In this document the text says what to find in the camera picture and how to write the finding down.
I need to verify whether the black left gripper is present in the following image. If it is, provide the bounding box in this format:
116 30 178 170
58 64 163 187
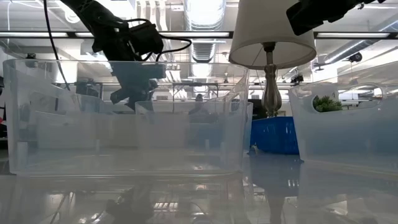
109 61 167 111

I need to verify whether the frosted white plastic basket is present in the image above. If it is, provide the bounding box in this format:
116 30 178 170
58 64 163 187
6 73 116 151

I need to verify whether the person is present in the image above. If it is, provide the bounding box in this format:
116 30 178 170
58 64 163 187
187 93 219 125

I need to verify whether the ceiling light strip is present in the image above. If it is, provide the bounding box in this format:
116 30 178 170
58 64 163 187
0 30 234 39
313 30 398 40

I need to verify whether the silver lamp base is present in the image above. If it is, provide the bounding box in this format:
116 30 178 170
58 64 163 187
261 42 284 119

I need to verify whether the white lamp shade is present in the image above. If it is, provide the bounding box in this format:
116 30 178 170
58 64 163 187
228 0 318 71

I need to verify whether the green succulent plant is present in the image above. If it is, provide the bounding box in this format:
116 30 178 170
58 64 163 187
312 95 343 113

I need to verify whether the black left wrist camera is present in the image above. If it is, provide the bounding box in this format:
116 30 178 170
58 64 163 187
128 21 165 57

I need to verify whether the black left camera cable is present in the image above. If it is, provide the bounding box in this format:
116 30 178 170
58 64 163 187
124 17 193 62

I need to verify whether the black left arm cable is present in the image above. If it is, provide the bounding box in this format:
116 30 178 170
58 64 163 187
42 0 72 91

